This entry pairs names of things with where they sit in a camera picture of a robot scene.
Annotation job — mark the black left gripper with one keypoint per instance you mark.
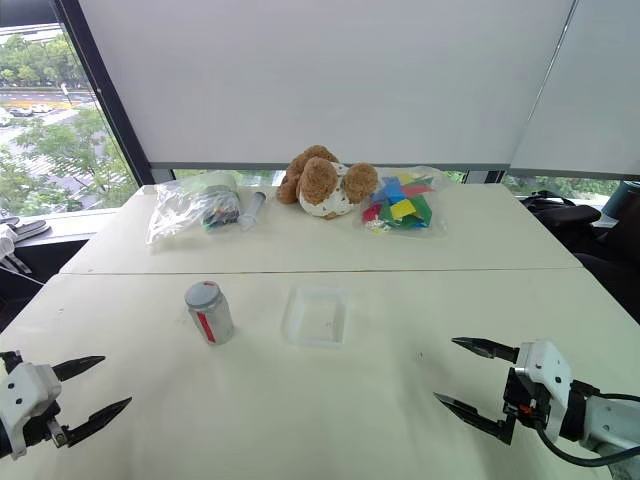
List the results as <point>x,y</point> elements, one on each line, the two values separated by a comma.
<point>37,425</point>

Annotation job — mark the silver can with red stripe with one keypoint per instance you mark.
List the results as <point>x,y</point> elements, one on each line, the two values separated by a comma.
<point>212,322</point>

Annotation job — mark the white cloth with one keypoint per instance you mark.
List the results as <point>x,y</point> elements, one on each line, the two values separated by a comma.
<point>10,250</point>

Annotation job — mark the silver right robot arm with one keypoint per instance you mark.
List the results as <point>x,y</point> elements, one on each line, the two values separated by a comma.
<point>610,425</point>

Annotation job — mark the teal cylindrical object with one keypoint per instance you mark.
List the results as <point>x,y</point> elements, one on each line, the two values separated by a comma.
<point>622,200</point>

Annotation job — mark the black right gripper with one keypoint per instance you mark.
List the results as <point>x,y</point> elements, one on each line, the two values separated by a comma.
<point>522,395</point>

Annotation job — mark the clear plastic syringe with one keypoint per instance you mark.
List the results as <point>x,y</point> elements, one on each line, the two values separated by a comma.
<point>252,210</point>

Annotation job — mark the clear plastic tray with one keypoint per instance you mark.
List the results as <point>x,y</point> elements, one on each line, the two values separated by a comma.
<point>316,316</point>

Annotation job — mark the bag of colourful blocks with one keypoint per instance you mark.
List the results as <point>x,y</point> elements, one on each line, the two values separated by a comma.
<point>400,202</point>

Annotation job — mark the dark window frame pillar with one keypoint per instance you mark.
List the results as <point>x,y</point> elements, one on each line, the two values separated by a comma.
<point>107,100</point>

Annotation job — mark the black office chair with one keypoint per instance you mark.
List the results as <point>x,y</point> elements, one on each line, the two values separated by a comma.
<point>590,235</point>

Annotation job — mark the brown teddy bear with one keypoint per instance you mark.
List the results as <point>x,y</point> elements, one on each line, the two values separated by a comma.
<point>320,182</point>

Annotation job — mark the clear plastic bag with items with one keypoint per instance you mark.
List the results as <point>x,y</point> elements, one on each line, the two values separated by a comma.
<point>192,207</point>

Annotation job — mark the white roller blind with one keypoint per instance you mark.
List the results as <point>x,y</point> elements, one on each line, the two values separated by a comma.
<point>320,80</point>
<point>590,90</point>

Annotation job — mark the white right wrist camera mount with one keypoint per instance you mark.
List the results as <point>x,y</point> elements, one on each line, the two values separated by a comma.
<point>545,367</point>

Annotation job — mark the grey slipper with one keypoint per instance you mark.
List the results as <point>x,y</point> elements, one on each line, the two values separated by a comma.
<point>25,229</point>

